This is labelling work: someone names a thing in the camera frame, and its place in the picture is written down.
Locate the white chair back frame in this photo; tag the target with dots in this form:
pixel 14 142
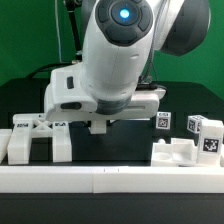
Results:
pixel 35 126

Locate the white front fence bar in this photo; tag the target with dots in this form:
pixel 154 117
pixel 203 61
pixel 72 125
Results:
pixel 59 179

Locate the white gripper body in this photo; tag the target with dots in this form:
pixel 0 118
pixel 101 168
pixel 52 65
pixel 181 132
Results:
pixel 65 100

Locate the white tagged cube nut right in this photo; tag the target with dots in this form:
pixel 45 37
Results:
pixel 194 122

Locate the white fence bar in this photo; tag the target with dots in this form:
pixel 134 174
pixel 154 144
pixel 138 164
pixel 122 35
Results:
pixel 5 135
pixel 59 179

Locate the white chair seat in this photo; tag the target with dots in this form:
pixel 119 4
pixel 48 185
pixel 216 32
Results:
pixel 178 153

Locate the white left fence bar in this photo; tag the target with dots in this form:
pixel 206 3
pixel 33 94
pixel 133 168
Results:
pixel 5 135

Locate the white tagged cube nut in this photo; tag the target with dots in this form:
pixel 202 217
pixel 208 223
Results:
pixel 163 120
pixel 194 122

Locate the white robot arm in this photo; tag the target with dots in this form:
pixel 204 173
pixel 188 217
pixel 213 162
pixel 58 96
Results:
pixel 119 38

